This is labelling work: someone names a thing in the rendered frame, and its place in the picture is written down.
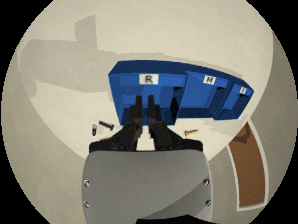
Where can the black bolt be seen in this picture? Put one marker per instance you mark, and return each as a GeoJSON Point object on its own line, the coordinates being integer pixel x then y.
{"type": "Point", "coordinates": [106, 125]}

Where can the blue bin rack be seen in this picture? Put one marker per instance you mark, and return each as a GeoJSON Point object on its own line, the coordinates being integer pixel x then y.
{"type": "Point", "coordinates": [167, 81]}

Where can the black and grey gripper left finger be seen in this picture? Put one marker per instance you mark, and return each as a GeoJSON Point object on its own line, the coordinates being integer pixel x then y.
{"type": "Point", "coordinates": [127, 137]}

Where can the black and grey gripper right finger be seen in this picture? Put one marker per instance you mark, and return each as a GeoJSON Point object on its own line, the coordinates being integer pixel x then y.
{"type": "Point", "coordinates": [165, 137]}

